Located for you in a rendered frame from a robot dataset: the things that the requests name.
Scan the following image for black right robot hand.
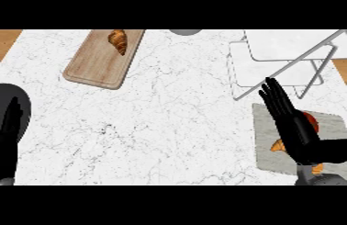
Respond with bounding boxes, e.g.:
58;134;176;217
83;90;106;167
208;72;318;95
257;76;347;166

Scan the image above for red tomato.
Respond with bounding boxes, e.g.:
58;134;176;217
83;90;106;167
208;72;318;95
301;111;322;134

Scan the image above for grey placemat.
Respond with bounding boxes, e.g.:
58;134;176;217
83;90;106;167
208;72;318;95
251;102;347;176

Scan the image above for white tiered shelf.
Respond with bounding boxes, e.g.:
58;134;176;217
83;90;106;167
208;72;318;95
228;29;347;102

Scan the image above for golden croissant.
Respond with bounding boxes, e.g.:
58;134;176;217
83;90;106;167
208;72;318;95
269;139;325;176

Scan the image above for grey round object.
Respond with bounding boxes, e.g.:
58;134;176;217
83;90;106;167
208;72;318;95
170;29;204;37

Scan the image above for wooden cutting board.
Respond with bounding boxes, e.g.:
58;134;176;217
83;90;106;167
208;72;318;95
61;29;146;91

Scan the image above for brown croissant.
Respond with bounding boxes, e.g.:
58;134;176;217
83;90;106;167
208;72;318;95
108;29;129;57

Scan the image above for black round pan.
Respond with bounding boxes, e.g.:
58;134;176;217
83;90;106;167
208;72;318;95
0;83;34;144

